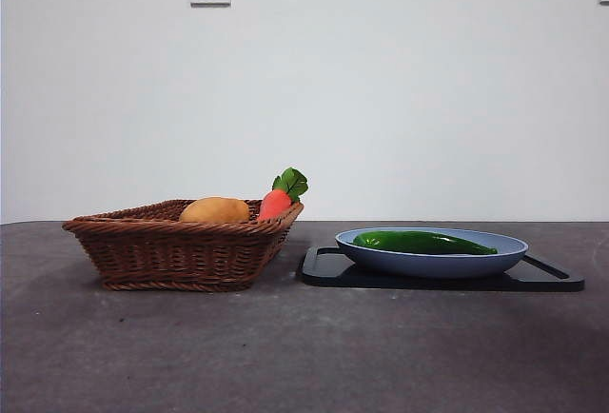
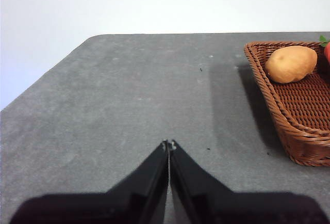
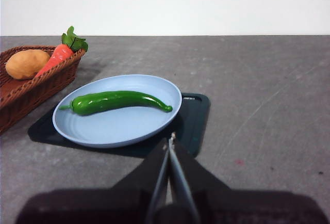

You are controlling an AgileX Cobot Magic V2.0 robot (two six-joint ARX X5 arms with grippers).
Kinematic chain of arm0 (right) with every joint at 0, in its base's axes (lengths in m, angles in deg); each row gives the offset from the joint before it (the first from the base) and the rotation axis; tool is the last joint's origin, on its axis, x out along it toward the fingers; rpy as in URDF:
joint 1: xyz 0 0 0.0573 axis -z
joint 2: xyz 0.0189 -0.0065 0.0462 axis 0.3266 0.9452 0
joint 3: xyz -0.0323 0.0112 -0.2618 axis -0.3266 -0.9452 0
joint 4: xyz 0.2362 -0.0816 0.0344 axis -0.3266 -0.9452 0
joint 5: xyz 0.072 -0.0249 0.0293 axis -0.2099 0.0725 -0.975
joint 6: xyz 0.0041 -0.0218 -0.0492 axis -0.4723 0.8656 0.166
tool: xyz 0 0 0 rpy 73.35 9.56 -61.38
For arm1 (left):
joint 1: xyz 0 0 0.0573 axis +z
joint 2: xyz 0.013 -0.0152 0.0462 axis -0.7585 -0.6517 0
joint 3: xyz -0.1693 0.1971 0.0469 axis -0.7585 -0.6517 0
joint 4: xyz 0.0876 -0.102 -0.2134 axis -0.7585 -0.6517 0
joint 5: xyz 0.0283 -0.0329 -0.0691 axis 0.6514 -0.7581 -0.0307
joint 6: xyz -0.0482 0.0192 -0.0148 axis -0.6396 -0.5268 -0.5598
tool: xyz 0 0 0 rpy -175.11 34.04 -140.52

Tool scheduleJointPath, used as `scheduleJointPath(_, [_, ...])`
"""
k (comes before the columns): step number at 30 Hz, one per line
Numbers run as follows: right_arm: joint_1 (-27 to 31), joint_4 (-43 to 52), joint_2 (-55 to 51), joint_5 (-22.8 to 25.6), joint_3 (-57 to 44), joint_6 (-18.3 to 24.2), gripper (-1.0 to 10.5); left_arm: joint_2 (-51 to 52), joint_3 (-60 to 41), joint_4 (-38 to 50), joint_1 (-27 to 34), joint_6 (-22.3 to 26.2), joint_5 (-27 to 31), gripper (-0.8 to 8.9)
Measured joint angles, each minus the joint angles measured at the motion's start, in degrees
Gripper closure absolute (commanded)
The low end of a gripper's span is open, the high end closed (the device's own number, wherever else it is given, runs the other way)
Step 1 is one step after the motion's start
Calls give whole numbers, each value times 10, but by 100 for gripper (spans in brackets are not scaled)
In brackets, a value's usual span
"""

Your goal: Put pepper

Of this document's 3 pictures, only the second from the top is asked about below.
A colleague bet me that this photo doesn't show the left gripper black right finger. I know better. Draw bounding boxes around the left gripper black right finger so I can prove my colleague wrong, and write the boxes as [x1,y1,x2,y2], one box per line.
[169,139,328,224]

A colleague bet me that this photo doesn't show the orange plush carrot, green leaves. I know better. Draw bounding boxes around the orange plush carrot, green leaves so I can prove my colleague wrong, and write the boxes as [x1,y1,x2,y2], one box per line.
[319,35,330,66]

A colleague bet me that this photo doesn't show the brown wicker basket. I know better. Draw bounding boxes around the brown wicker basket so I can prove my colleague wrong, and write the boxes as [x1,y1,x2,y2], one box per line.
[243,40,330,167]

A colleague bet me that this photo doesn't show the tan potato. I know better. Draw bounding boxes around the tan potato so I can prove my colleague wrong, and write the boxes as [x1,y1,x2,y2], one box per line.
[265,45,318,84]

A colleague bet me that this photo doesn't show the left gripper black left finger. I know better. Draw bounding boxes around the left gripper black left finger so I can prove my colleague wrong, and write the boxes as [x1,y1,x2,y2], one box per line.
[9,139,170,224]

